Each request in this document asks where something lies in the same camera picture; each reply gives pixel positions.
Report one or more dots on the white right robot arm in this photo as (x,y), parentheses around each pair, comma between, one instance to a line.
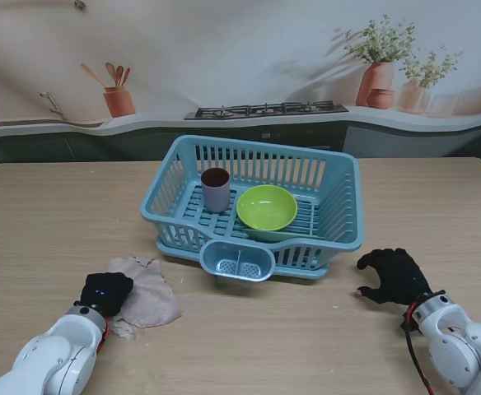
(459,345)

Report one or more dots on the blue cutlery holder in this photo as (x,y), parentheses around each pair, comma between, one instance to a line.
(211,263)

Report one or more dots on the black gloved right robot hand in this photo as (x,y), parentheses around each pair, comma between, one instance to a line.
(397,280)

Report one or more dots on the lime green bowl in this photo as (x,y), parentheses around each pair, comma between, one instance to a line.
(265,210)

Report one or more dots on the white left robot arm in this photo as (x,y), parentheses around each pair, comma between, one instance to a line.
(47,358)

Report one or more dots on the pinkish beige cleaning cloth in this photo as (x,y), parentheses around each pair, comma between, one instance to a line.
(150,296)

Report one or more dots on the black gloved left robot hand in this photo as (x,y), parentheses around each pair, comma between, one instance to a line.
(104,292)

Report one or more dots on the metal backdrop eyelet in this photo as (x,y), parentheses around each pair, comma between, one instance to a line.
(80,4)

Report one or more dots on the blue plastic dish rack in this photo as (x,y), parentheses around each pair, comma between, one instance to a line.
(265,146)

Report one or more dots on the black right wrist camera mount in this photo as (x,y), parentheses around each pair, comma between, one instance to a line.
(409,325)

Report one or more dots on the pale green plate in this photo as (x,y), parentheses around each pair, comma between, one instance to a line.
(302,236)

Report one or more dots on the purple cup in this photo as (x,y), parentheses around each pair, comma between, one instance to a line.
(216,197)

